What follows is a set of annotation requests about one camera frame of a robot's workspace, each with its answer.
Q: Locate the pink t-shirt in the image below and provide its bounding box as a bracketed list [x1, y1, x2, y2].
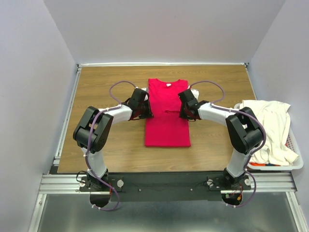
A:
[144, 78, 191, 147]

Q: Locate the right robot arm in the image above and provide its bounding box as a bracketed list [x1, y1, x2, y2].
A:
[178, 89, 266, 190]

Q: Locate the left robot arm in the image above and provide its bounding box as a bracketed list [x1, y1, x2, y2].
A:
[73, 87, 153, 191]

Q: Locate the orange garment in basket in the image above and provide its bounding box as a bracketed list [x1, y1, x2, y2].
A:
[249, 162, 281, 167]

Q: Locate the cream white t-shirt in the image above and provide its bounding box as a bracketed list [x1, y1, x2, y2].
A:
[239, 99, 300, 167]

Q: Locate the white laundry basket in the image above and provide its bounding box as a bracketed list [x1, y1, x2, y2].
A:
[233, 102, 304, 172]

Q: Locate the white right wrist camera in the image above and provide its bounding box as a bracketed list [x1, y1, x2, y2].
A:
[190, 88, 199, 100]

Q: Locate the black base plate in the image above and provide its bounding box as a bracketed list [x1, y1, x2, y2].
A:
[76, 171, 252, 209]

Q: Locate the aluminium table frame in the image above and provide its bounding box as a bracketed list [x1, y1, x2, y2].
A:
[30, 64, 309, 232]

